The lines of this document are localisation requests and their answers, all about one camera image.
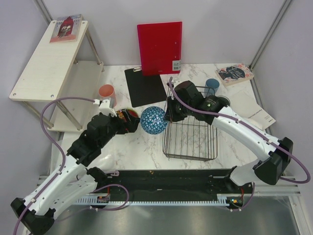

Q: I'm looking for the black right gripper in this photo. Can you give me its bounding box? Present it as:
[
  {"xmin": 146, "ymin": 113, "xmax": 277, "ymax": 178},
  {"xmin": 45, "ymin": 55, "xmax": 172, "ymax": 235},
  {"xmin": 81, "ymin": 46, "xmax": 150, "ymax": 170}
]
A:
[{"xmin": 164, "ymin": 95, "xmax": 193, "ymax": 122}]

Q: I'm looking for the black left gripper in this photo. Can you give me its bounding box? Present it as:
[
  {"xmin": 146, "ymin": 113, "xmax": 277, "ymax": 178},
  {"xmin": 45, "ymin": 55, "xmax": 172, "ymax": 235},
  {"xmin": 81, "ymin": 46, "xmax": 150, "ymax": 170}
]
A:
[{"xmin": 98, "ymin": 109, "xmax": 141, "ymax": 148}]

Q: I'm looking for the blue patterned bowl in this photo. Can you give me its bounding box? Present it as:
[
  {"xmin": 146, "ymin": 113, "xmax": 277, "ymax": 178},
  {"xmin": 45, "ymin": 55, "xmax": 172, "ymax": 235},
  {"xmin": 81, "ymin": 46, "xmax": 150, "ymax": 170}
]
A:
[{"xmin": 140, "ymin": 106, "xmax": 168, "ymax": 135}]

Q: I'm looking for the black wire dish rack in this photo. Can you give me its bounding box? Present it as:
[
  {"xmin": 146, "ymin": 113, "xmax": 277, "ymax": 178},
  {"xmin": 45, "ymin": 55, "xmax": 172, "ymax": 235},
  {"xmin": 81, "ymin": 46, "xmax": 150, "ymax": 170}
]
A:
[{"xmin": 162, "ymin": 84, "xmax": 219, "ymax": 163}]

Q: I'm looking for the pink plastic cup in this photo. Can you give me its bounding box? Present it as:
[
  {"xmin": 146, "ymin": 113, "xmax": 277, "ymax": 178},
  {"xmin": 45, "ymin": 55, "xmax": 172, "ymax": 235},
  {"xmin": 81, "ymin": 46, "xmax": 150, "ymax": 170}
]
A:
[{"xmin": 98, "ymin": 84, "xmax": 116, "ymax": 107}]

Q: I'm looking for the light blue plastic cup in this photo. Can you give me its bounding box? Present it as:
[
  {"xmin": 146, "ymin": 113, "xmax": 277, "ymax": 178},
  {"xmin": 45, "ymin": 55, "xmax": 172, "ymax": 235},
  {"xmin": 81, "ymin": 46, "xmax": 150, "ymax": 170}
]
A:
[{"xmin": 204, "ymin": 78, "xmax": 220, "ymax": 96}]

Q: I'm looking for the dark grey ceramic mug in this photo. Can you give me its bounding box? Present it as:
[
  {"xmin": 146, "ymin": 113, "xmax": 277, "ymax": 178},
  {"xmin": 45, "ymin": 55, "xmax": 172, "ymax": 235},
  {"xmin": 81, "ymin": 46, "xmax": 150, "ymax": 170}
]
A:
[{"xmin": 218, "ymin": 95, "xmax": 230, "ymax": 106}]

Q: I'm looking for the dark red plate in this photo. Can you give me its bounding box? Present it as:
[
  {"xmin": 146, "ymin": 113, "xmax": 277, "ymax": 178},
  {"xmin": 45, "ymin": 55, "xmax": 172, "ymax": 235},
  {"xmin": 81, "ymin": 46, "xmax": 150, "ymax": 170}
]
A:
[{"xmin": 116, "ymin": 108, "xmax": 140, "ymax": 122}]

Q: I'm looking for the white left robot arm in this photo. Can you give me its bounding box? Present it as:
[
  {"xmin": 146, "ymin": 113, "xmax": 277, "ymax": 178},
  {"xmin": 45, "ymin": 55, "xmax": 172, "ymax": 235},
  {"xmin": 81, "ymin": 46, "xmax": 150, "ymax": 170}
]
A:
[{"xmin": 11, "ymin": 109, "xmax": 140, "ymax": 235}]

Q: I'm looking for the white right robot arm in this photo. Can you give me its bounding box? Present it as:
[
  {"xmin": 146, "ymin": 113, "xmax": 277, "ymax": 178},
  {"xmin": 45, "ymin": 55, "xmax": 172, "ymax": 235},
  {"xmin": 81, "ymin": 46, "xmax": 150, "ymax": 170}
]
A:
[{"xmin": 164, "ymin": 81, "xmax": 293, "ymax": 193}]

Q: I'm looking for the black clipboard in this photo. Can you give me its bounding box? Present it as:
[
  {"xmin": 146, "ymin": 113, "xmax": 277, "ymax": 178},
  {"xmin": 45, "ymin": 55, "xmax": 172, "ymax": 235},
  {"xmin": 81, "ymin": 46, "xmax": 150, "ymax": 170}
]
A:
[{"xmin": 124, "ymin": 69, "xmax": 167, "ymax": 108}]

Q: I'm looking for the floral cover book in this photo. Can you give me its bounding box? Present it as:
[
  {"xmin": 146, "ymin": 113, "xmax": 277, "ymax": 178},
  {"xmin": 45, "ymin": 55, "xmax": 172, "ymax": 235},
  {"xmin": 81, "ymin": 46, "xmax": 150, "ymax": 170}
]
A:
[{"xmin": 215, "ymin": 63, "xmax": 254, "ymax": 87}]

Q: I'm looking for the white paper booklet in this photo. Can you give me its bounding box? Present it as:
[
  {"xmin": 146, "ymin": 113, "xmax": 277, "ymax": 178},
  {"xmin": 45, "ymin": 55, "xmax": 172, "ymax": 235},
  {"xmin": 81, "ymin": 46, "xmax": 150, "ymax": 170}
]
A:
[{"xmin": 230, "ymin": 91, "xmax": 276, "ymax": 130}]

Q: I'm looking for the red folder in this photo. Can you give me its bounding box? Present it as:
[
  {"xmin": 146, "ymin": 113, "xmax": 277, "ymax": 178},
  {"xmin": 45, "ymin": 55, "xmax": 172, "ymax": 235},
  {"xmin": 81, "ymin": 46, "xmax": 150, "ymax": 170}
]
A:
[{"xmin": 137, "ymin": 21, "xmax": 182, "ymax": 76}]

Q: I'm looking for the white wooden shelf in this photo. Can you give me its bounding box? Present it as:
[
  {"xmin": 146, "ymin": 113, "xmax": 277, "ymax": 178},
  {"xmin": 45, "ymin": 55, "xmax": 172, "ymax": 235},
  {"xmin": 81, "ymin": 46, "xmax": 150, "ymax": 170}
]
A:
[{"xmin": 9, "ymin": 21, "xmax": 104, "ymax": 132}]

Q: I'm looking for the red cover book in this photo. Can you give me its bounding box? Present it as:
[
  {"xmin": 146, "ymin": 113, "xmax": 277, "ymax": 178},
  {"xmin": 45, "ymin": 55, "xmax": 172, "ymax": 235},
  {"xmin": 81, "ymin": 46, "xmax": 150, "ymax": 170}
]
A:
[{"xmin": 50, "ymin": 14, "xmax": 83, "ymax": 43}]

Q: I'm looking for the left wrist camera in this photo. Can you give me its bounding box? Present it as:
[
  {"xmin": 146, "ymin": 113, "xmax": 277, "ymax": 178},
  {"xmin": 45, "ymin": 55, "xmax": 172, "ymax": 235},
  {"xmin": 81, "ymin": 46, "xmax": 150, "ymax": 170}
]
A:
[{"xmin": 94, "ymin": 98, "xmax": 117, "ymax": 117}]

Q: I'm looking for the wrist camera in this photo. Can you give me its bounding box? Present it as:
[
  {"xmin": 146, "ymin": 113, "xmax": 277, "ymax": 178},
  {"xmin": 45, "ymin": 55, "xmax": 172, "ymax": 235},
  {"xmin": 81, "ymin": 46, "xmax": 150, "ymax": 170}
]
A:
[
  {"xmin": 94, "ymin": 98, "xmax": 117, "ymax": 117},
  {"xmin": 171, "ymin": 77, "xmax": 181, "ymax": 86}
]

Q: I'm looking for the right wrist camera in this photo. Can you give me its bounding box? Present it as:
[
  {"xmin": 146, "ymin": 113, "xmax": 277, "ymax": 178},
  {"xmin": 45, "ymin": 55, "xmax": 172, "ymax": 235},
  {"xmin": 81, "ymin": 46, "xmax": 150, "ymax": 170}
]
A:
[{"xmin": 171, "ymin": 77, "xmax": 181, "ymax": 86}]

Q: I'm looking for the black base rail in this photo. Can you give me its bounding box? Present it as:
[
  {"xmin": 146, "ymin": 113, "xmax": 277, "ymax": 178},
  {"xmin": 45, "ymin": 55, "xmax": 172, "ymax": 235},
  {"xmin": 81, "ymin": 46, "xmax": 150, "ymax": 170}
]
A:
[{"xmin": 97, "ymin": 169, "xmax": 252, "ymax": 201}]

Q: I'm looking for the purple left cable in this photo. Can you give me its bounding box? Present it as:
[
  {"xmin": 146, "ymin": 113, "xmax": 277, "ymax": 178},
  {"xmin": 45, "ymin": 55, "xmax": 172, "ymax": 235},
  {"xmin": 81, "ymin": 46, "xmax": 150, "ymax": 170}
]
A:
[{"xmin": 13, "ymin": 96, "xmax": 130, "ymax": 235}]

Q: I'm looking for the white cable duct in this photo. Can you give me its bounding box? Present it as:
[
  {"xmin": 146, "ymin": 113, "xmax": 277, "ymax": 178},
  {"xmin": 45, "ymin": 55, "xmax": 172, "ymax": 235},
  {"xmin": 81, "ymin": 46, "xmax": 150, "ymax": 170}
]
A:
[{"xmin": 73, "ymin": 193, "xmax": 252, "ymax": 206}]

